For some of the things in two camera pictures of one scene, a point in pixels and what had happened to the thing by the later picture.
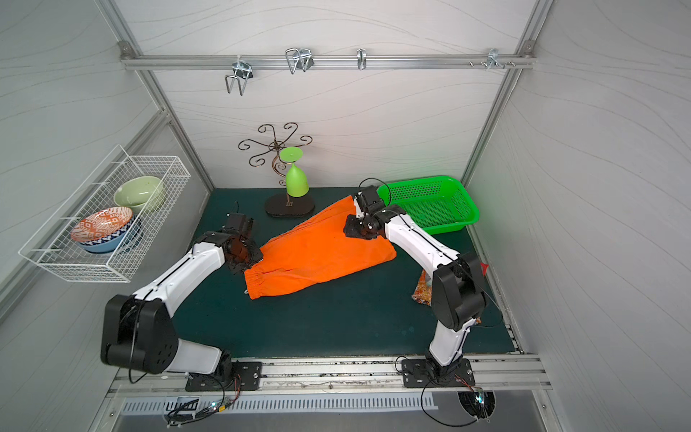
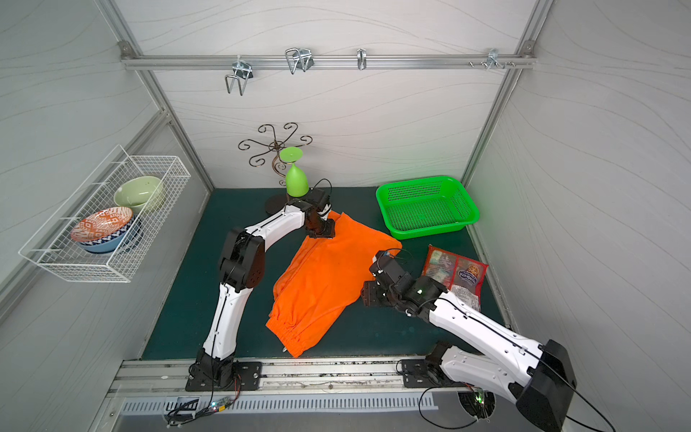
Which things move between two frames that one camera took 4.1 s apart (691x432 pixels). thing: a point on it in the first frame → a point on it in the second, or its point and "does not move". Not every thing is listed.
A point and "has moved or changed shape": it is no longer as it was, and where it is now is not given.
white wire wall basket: x=104 y=227 does not move
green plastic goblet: x=297 y=180 does not move
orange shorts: x=315 y=249 has moved or changed shape
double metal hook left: x=243 y=72 does not move
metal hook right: x=493 y=58 does not move
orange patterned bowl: x=102 y=222 does not move
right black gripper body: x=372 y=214 → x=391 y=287
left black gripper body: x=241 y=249 → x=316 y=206
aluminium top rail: x=135 y=60 does not move
